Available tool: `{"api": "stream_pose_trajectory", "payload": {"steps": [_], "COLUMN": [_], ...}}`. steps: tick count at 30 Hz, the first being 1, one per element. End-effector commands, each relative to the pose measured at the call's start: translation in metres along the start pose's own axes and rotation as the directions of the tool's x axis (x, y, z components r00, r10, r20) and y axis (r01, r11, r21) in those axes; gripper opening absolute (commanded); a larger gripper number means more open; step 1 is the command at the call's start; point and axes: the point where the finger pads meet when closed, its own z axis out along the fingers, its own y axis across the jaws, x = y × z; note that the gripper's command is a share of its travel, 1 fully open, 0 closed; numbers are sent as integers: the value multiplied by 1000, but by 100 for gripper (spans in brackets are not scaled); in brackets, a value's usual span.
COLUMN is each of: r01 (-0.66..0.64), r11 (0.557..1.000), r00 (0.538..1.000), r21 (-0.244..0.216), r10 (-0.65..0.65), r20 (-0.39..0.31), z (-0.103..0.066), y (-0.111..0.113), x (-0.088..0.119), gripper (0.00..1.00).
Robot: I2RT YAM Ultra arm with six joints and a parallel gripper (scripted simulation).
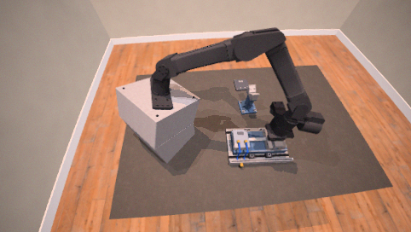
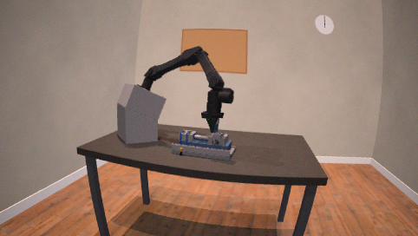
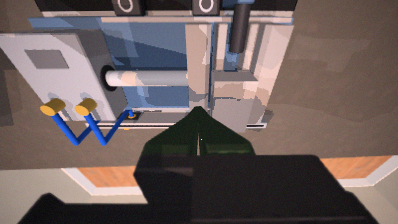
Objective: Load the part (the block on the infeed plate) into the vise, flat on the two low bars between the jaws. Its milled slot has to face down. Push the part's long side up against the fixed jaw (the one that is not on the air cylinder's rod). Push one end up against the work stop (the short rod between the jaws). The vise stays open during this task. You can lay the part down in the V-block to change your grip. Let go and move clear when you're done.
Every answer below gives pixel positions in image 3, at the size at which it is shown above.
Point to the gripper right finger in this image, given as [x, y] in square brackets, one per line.
[218, 139]

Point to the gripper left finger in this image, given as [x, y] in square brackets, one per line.
[177, 139]

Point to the grey metal block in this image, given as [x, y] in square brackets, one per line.
[231, 98]

